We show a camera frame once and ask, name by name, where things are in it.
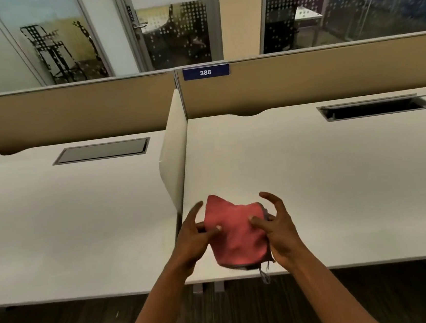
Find blue number label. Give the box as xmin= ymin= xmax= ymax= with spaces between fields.
xmin=182 ymin=63 xmax=231 ymax=82

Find white side divider panel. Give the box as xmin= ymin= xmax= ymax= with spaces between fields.
xmin=150 ymin=88 xmax=200 ymax=217

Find person's right hand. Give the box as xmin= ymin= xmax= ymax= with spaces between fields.
xmin=246 ymin=187 xmax=312 ymax=275

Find glass door with metal frame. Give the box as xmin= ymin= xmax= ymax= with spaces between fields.
xmin=115 ymin=0 xmax=229 ymax=75

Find beige desk partition panel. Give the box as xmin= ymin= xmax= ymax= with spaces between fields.
xmin=0 ymin=70 xmax=184 ymax=157
xmin=173 ymin=31 xmax=426 ymax=125

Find open black cable tray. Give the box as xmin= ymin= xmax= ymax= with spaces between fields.
xmin=316 ymin=92 xmax=426 ymax=124

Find person's left hand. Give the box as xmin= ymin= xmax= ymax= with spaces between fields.
xmin=165 ymin=199 xmax=228 ymax=279

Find pink cloth with grey edge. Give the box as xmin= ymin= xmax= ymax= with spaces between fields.
xmin=200 ymin=188 xmax=279 ymax=292

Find white table behind glass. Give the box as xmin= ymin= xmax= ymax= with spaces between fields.
xmin=292 ymin=3 xmax=328 ymax=49

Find closed grey cable tray lid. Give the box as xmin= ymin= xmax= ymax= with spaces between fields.
xmin=51 ymin=137 xmax=153 ymax=166

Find person's left forearm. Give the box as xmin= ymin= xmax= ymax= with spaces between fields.
xmin=101 ymin=256 xmax=203 ymax=323

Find person's right forearm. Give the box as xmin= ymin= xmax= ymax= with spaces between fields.
xmin=285 ymin=241 xmax=385 ymax=323

